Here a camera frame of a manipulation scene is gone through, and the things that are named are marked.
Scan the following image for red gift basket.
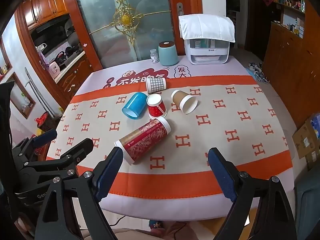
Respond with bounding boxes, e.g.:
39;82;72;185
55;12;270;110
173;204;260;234
36;111;51;127

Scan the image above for wooden shelf cabinet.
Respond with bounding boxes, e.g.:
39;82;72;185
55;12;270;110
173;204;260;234
262;0;320;130

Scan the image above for brown paper cup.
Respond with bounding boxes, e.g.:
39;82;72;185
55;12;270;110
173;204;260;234
171;89;198;115

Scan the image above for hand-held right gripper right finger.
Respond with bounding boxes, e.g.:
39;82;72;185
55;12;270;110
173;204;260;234
207;147;304;240

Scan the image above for pink kitchen appliance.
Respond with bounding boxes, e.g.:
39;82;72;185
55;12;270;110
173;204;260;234
48;62;61;80

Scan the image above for black cable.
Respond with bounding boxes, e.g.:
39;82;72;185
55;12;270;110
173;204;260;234
109;214;132;228

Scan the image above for black range hood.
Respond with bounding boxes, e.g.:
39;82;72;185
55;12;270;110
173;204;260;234
30;14;72;47

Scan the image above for orange and beige patterned tablecloth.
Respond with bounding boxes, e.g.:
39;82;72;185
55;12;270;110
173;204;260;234
46;74;294;196

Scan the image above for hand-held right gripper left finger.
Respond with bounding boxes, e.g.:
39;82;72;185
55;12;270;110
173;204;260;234
34;146;124;240

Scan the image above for white countertop appliance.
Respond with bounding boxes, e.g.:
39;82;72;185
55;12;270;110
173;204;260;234
186;38;231;65

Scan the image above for wooden kitchen wall cabinets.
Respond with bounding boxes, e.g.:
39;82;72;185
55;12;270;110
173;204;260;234
21;0;70;31

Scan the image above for grey checked paper cup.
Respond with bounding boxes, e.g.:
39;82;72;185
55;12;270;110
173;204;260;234
146;77;167;94

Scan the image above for wooden kitchen counter cabinet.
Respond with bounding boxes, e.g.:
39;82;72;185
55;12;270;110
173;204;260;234
54;52;95;102

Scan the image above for frosted glass door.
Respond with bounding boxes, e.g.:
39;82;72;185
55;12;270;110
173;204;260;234
72;0;176;68

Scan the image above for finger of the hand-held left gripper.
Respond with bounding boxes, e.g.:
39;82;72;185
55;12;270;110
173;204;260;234
12;129;57;161
24;138;94;181

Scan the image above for small red paper cup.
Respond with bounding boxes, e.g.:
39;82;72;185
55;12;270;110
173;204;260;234
146;94;167;119

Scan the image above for teal canister with brown lid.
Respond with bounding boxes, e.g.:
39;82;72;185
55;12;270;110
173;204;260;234
158;41;179;66

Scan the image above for white quilted cloth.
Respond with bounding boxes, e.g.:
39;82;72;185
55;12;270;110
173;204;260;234
178;14;236;43

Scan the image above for blue plastic cup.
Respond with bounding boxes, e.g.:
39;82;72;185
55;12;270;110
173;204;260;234
122;92;148;119

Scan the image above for cardboard box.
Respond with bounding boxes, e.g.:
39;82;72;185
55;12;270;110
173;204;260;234
292;113;320;171

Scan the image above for tall red patterned cup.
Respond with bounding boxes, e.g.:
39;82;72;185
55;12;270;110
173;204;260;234
114;117;172;165

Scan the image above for pair of shoes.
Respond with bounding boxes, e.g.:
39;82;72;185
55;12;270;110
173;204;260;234
247;62;270;83

